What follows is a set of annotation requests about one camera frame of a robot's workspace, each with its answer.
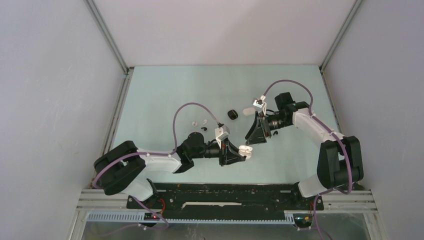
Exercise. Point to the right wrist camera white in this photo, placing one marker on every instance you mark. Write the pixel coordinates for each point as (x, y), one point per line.
(260, 104)

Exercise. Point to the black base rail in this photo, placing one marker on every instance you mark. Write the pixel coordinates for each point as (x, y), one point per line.
(230, 201)

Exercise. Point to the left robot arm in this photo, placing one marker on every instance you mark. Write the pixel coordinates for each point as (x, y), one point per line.
(125, 168)

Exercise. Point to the white gold-trimmed charging case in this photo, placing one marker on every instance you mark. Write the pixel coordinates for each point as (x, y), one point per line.
(245, 151)

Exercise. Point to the white oval charging case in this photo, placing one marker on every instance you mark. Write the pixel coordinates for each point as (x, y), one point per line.
(249, 111)

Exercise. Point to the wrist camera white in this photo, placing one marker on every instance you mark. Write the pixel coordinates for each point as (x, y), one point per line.
(260, 104)
(221, 133)

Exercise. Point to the left corner aluminium post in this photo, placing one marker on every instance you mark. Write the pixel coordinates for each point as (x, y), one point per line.
(104, 30)

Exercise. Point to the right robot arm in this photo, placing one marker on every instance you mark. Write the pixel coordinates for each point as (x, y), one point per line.
(340, 157)

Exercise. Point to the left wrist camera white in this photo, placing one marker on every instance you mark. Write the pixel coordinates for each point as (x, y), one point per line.
(221, 133)

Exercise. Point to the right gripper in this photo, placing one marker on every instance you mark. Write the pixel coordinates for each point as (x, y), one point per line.
(266, 127)

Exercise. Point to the corner aluminium post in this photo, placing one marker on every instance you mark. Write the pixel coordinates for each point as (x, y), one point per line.
(104, 30)
(340, 34)

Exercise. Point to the right corner aluminium post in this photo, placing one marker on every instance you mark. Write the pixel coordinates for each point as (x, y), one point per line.
(340, 34)

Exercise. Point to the white cable duct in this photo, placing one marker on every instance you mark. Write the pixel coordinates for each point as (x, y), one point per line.
(145, 217)

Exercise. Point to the black charging case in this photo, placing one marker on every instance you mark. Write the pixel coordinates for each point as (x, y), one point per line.
(232, 114)

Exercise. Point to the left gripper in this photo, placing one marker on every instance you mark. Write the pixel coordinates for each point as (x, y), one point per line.
(226, 154)

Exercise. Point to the aluminium frame rail front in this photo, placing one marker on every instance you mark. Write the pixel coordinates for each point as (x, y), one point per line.
(357, 202)

